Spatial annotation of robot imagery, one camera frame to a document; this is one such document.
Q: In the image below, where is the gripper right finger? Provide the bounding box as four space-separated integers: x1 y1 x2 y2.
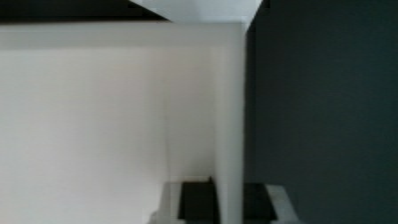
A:
243 183 303 224

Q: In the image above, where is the white drawer box with knob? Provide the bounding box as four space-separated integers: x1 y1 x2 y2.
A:
0 22 245 224

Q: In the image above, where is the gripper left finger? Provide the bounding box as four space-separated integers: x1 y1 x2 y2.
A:
147 178 216 224

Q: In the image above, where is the white drawer cabinet frame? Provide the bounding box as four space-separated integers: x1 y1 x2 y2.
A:
129 0 262 23

